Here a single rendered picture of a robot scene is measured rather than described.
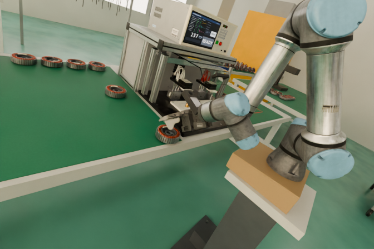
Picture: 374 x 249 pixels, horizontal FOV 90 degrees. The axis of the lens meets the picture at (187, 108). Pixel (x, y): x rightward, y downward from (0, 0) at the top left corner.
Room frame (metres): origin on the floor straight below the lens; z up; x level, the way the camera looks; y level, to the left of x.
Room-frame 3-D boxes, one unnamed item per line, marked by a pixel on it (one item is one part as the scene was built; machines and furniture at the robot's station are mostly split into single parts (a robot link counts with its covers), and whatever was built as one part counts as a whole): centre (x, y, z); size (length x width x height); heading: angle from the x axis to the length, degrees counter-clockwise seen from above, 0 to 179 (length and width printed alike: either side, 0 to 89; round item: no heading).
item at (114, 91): (0.96, 0.41, 0.77); 0.11 x 0.11 x 0.04
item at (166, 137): (0.73, 0.04, 0.77); 0.11 x 0.11 x 0.04
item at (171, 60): (1.23, 0.00, 1.03); 0.62 x 0.01 x 0.03; 138
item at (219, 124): (1.17, -0.06, 0.76); 0.64 x 0.47 x 0.02; 138
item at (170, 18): (1.38, 0.16, 1.22); 0.44 x 0.39 x 0.20; 138
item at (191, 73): (1.33, 0.12, 0.92); 0.66 x 0.01 x 0.30; 138
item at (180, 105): (1.07, 0.01, 0.78); 0.15 x 0.15 x 0.01; 48
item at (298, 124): (0.70, -0.47, 0.99); 0.13 x 0.12 x 0.14; 179
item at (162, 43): (1.37, 0.16, 1.09); 0.68 x 0.44 x 0.05; 138
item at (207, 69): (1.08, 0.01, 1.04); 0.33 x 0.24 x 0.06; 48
